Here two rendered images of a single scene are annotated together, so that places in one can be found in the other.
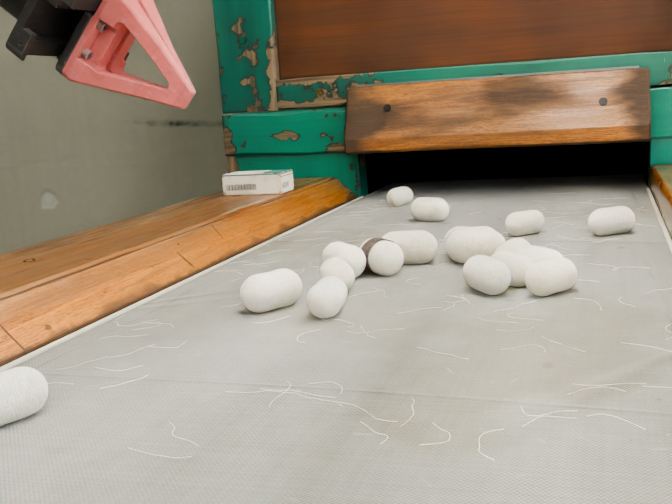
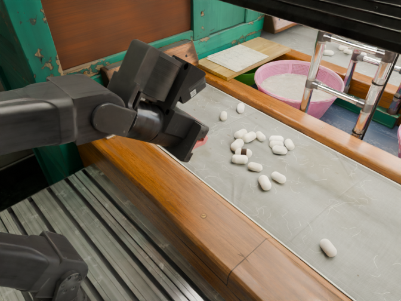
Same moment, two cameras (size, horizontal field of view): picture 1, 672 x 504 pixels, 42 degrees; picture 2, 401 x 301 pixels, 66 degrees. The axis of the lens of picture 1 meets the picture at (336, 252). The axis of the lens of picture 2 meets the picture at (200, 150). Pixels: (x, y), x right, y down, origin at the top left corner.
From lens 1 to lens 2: 0.70 m
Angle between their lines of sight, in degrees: 61
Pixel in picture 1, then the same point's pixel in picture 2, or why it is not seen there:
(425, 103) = not seen: hidden behind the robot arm
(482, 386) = (343, 184)
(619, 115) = (191, 59)
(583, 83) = (179, 51)
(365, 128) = not seen: hidden behind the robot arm
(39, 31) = (182, 148)
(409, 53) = (113, 47)
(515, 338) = (317, 168)
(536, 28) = (154, 30)
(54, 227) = not seen: outside the picture
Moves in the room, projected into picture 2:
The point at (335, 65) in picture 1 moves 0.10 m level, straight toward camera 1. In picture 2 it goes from (85, 58) to (115, 68)
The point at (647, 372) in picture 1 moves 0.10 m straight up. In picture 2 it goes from (347, 166) to (362, 131)
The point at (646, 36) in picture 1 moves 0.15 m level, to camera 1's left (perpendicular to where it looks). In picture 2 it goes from (182, 27) to (153, 43)
